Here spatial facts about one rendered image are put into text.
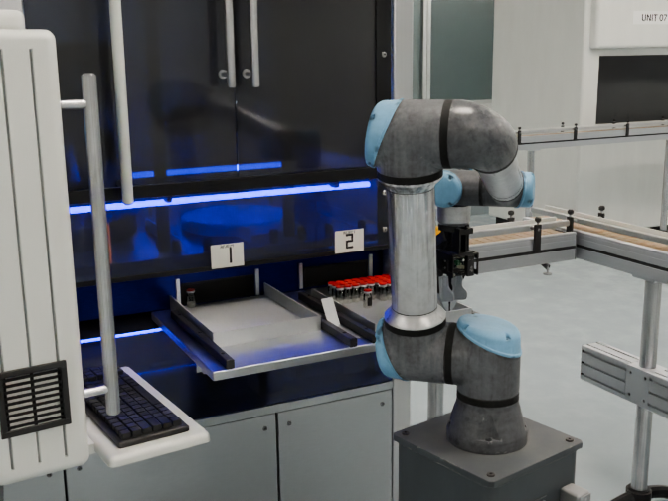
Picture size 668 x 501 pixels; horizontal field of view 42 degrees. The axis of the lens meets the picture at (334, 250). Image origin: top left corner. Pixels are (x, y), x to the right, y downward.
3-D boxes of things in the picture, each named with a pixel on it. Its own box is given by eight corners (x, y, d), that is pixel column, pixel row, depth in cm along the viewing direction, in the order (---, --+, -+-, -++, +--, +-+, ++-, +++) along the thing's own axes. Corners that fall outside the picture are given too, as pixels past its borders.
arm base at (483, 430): (544, 439, 165) (546, 390, 163) (489, 462, 156) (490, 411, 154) (483, 414, 177) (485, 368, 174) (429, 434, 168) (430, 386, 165)
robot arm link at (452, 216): (430, 203, 199) (460, 200, 203) (430, 223, 200) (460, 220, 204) (449, 208, 193) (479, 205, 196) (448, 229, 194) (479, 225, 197)
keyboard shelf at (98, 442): (5, 402, 189) (4, 390, 189) (129, 375, 204) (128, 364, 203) (66, 484, 152) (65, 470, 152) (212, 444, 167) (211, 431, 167)
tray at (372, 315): (311, 301, 226) (311, 288, 225) (399, 288, 237) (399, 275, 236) (375, 338, 196) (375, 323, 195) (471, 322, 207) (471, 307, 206)
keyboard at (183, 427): (57, 383, 192) (56, 373, 192) (118, 370, 200) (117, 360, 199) (118, 449, 159) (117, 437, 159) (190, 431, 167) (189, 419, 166)
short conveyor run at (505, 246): (395, 288, 251) (395, 235, 248) (369, 276, 265) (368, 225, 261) (579, 260, 281) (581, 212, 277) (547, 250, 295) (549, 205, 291)
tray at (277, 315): (170, 308, 221) (169, 295, 220) (265, 295, 232) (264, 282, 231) (214, 348, 191) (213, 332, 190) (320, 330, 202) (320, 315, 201)
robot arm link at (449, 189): (477, 173, 179) (485, 166, 189) (423, 171, 182) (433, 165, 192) (476, 211, 180) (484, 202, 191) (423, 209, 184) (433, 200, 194)
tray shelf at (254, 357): (151, 318, 219) (150, 311, 219) (393, 283, 249) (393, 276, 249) (213, 381, 177) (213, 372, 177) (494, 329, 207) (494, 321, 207)
